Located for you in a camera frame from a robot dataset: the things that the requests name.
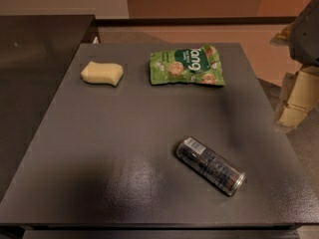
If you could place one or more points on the green snack bag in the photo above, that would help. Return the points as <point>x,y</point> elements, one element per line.
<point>200,66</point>

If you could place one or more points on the dark redbull can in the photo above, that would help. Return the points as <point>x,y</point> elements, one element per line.
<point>213,167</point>

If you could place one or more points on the yellow sponge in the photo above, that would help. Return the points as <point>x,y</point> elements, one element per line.
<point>102,73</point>

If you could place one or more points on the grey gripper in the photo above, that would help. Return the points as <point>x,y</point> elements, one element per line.
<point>306,39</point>

